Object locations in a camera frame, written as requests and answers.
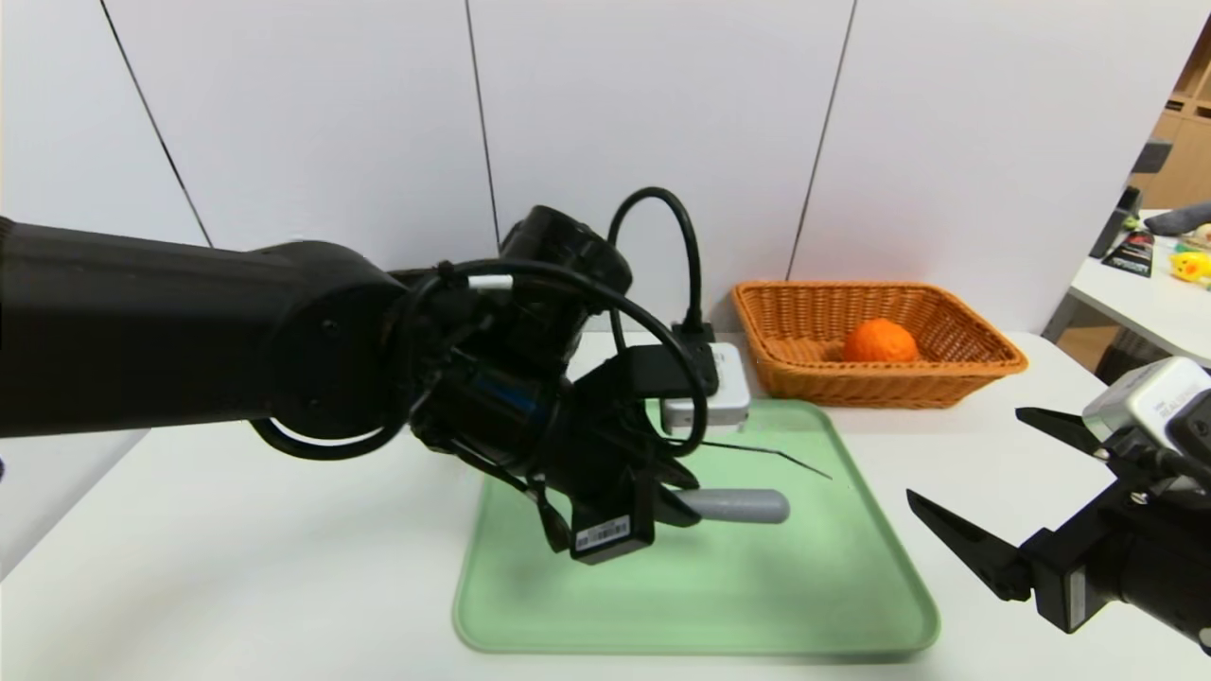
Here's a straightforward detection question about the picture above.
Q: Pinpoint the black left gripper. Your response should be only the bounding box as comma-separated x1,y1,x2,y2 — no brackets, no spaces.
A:
528,394,704,567

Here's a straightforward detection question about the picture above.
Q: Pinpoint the black printed card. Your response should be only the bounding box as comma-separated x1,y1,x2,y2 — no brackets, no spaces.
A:
1100,232,1153,278

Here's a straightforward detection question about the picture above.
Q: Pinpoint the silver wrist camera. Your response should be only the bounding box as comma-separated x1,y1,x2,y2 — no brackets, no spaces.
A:
660,342,752,434
1083,357,1211,447

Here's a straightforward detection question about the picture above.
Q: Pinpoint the orange wicker basket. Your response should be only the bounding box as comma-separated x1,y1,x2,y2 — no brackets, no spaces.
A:
732,280,1030,410

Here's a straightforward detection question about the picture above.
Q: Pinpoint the orange fruit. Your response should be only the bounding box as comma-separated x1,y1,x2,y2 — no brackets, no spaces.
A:
842,319,919,364

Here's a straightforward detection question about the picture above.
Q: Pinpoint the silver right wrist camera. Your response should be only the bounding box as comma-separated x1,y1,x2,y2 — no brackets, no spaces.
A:
1083,357,1211,447

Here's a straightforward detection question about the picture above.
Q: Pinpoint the black upright box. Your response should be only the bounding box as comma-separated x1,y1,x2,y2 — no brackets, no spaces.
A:
1088,187,1141,261

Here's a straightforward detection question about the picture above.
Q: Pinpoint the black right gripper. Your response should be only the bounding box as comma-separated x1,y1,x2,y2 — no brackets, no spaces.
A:
905,407,1211,650

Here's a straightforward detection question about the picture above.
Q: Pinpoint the wooden shelf unit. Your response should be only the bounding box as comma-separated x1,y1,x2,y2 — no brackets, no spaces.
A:
1131,19,1211,211

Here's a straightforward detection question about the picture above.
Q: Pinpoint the black left camera cable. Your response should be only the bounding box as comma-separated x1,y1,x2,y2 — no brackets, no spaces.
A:
607,186,717,343

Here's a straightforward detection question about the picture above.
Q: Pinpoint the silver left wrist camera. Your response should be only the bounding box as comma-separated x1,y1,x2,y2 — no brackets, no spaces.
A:
660,342,752,434

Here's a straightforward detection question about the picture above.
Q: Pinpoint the light green plastic tray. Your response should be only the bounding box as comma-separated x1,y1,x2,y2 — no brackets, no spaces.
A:
452,399,941,655

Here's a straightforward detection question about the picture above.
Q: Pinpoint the dark woven chair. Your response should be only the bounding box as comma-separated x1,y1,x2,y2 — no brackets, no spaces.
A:
1095,326,1211,384

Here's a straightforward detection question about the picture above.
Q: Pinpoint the white side table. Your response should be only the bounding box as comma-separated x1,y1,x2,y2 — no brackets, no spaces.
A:
1041,210,1211,370

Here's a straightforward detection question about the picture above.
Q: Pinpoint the white peeler with grey handle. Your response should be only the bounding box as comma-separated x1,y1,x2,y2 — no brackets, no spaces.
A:
676,488,791,525

